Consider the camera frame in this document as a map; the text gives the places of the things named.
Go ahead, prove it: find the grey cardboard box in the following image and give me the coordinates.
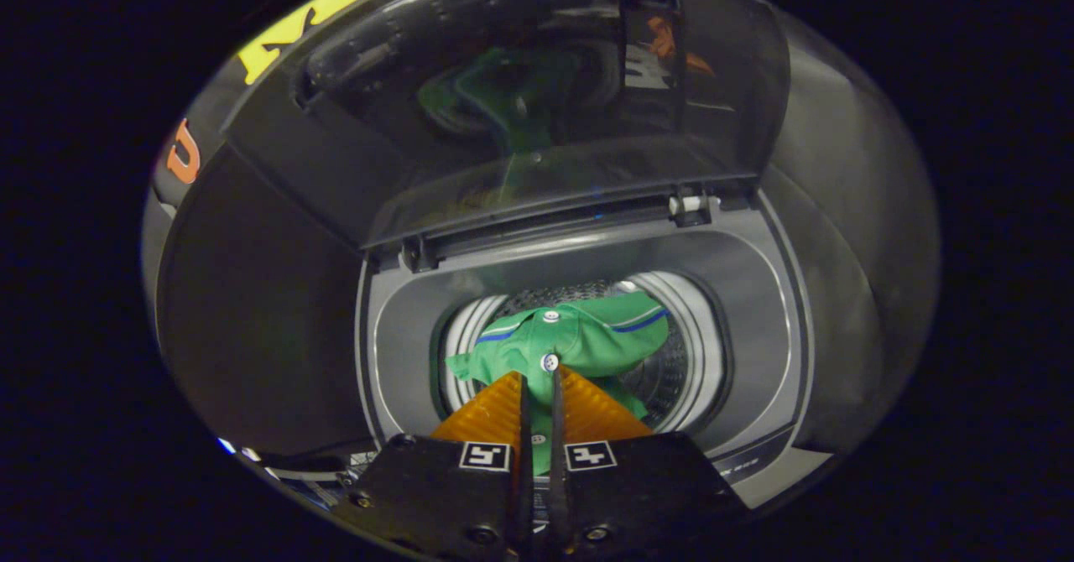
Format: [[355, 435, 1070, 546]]
[[155, 143, 374, 458]]

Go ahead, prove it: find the green polo shirt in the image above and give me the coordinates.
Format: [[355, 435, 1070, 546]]
[[445, 291, 670, 476]]

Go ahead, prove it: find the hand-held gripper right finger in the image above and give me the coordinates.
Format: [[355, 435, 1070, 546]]
[[550, 367, 748, 556]]

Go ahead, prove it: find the dark washing machine lid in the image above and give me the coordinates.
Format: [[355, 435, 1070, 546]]
[[222, 0, 791, 251]]

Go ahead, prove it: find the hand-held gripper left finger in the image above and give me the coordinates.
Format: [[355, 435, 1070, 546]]
[[336, 371, 534, 562]]

